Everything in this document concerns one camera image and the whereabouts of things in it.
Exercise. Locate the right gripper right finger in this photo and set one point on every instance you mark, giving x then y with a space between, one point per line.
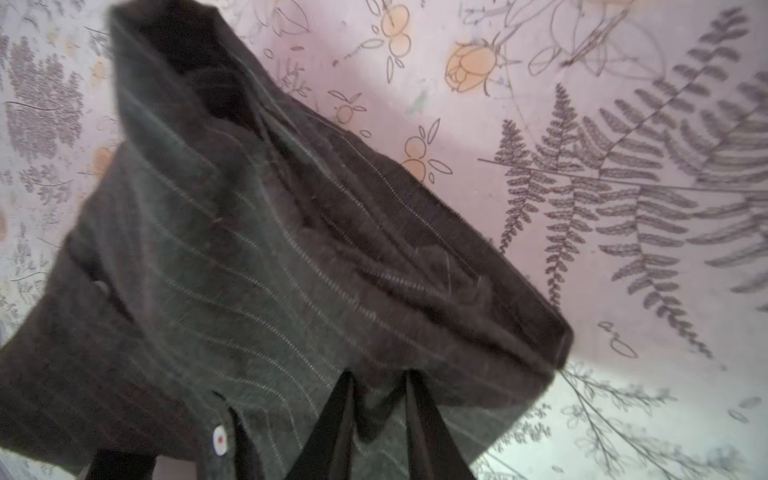
432 453

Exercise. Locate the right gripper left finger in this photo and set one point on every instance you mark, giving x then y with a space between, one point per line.
327 453

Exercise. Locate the dark grey pinstriped shirt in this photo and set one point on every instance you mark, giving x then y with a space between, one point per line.
239 256

